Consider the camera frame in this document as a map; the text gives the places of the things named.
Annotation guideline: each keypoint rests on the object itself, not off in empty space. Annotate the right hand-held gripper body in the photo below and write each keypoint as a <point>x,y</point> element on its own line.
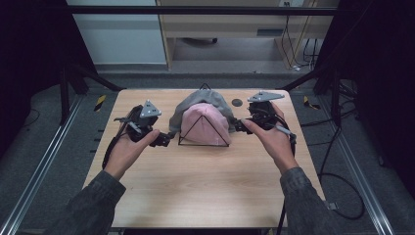
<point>262,112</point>

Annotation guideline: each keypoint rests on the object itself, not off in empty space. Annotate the yellow black tape strip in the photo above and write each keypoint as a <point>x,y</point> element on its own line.
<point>100,102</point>
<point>308,102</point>

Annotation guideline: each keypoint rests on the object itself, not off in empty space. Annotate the black frame strut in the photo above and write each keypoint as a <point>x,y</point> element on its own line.
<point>98,78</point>
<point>310,76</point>

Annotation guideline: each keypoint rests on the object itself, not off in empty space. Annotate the black curtain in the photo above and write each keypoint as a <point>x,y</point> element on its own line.
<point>29,55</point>
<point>381,65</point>

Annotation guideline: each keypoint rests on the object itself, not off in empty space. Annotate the black horizontal frame bar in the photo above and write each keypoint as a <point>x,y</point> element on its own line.
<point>195,10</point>

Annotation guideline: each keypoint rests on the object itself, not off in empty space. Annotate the person's left hand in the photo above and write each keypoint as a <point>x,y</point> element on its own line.
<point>125,153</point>

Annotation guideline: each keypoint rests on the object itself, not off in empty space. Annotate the round black sticker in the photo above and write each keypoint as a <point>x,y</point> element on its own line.
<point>237,102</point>

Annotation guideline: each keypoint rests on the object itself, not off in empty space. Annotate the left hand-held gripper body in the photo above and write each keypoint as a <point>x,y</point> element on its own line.
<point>145,122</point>

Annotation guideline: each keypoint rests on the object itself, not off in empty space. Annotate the grey knit beanie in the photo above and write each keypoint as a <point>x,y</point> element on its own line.
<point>208,97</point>

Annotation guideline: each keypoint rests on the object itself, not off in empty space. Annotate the aluminium floor rail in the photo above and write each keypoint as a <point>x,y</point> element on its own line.
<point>365,182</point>
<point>36,176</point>

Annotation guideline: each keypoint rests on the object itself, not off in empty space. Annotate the white cabinet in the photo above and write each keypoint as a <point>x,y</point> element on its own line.
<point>120,39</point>

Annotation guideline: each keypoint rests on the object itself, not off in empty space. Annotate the wooden desk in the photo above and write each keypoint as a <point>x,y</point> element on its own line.
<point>228,27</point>

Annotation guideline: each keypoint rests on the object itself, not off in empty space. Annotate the person's right hand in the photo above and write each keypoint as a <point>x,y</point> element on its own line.
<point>275,145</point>

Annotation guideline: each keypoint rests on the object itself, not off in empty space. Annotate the pink knit beanie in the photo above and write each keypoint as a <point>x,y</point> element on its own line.
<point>204,127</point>

